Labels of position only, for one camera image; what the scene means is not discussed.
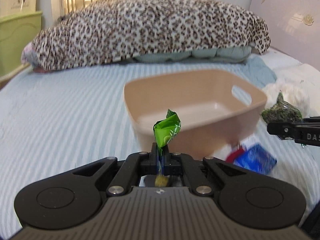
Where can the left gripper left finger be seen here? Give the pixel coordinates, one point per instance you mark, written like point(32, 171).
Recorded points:
point(131, 170)

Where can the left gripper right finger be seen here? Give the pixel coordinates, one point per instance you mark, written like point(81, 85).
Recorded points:
point(189, 171)

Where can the dark green seaweed packet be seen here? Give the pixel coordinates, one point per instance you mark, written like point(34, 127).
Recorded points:
point(281, 111)

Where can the green snack wrapper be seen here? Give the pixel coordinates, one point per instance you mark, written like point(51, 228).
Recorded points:
point(164, 131)

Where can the blue tissue pack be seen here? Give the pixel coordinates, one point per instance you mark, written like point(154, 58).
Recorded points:
point(256, 159)

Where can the white fluffy plush toy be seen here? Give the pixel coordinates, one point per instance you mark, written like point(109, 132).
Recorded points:
point(297, 93)

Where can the white cartoon pillow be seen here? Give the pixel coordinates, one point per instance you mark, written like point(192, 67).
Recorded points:
point(286, 67)

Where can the beige plastic storage basket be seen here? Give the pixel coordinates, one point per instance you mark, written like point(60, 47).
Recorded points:
point(216, 108)

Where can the blue striped bed sheet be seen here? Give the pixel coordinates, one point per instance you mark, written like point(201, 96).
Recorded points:
point(62, 134)

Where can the light green folded quilt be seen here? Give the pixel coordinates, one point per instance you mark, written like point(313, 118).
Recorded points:
point(227, 55)

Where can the pale pink headboard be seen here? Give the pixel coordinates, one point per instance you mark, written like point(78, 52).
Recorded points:
point(293, 26)

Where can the leopard print blanket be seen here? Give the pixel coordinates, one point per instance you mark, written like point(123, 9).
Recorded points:
point(107, 31)

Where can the pink floral pillow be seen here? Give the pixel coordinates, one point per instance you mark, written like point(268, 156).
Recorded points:
point(28, 55)

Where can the green plastic storage bin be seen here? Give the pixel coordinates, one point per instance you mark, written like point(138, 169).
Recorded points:
point(17, 31)

